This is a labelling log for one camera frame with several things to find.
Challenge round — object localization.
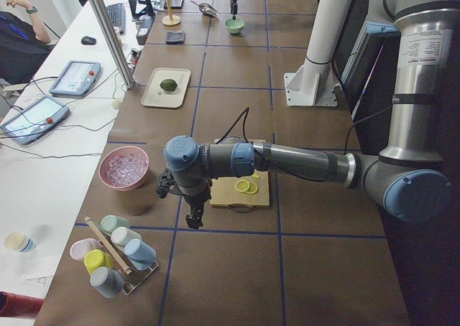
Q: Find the mint green bowl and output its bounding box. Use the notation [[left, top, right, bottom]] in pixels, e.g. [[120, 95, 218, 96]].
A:
[[224, 18, 245, 34]]

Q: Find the pink bowl with ice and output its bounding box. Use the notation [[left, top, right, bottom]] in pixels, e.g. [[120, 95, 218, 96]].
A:
[[98, 146, 150, 192]]

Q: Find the metal scoop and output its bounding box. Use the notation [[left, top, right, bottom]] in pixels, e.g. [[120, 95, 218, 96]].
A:
[[190, 0, 219, 18]]

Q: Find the wooden cutting board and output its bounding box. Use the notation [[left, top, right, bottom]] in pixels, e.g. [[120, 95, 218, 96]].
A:
[[209, 139, 271, 213]]

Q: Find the mirror tray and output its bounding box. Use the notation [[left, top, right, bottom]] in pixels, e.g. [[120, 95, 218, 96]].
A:
[[170, 0, 185, 10]]

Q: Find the lemon slice upper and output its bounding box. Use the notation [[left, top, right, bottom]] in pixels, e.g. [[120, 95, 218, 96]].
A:
[[235, 179, 251, 194]]

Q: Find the light blue cup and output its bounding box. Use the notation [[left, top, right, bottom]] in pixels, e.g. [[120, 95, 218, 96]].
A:
[[124, 238, 157, 270]]

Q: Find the wooden mug tree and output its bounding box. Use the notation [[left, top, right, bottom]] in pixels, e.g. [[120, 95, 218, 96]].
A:
[[162, 0, 181, 27]]

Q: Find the folded grey cloth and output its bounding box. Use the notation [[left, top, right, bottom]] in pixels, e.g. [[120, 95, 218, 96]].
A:
[[165, 31, 185, 45]]

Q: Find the white cup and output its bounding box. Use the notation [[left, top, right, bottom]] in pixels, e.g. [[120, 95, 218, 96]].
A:
[[111, 226, 142, 250]]

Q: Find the mint green cup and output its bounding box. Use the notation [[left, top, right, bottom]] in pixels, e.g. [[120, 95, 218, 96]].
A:
[[100, 215, 131, 236]]

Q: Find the black label box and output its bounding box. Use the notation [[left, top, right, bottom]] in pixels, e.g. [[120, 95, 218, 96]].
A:
[[135, 15, 154, 45]]

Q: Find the green avocado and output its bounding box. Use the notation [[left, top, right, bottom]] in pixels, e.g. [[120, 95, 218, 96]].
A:
[[160, 78, 178, 93]]

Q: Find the yellow cup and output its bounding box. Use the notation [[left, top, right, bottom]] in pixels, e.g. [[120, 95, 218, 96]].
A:
[[83, 249, 114, 275]]

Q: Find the grey cup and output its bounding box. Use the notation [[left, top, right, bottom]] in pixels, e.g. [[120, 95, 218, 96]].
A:
[[90, 266, 125, 299]]

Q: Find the black keyboard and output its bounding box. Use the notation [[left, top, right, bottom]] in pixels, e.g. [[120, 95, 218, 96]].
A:
[[106, 3, 126, 35]]

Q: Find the pink cup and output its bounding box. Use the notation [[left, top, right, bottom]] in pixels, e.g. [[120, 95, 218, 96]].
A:
[[69, 238, 99, 261]]

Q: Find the cream rabbit tray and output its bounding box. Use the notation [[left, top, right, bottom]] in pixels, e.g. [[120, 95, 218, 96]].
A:
[[141, 67, 191, 108]]

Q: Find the black computer mouse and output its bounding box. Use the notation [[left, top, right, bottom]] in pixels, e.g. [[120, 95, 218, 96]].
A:
[[80, 36, 97, 45]]

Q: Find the far teach pendant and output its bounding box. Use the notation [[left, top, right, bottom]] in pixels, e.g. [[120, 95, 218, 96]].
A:
[[50, 60, 101, 98]]

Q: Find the teach pendant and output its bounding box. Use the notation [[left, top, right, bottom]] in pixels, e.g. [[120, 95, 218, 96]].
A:
[[1, 96, 70, 145], [50, 60, 101, 98]]

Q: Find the paper cup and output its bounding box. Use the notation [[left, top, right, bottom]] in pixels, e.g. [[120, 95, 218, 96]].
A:
[[4, 231, 35, 253]]

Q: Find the near teach pendant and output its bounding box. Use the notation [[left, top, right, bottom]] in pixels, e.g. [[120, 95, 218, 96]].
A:
[[1, 96, 70, 145]]

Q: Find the red object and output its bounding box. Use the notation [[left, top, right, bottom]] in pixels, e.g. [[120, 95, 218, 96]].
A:
[[1, 292, 44, 319]]

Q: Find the seated person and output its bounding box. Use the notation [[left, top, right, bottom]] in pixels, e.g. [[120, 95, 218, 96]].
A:
[[1, 0, 53, 84]]

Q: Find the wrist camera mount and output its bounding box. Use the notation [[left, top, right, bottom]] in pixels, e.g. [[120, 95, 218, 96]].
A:
[[155, 168, 178, 199]]

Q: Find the cup rack with handle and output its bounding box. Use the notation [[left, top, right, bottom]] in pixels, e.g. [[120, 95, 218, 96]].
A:
[[85, 217, 158, 295]]

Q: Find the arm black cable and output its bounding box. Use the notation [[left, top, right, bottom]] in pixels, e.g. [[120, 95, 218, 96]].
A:
[[215, 106, 392, 169]]

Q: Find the white pedestal column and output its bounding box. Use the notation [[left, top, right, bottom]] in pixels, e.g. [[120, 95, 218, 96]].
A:
[[284, 0, 352, 107]]

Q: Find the aluminium frame post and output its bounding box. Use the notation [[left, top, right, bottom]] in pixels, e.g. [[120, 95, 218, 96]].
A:
[[88, 0, 135, 90]]

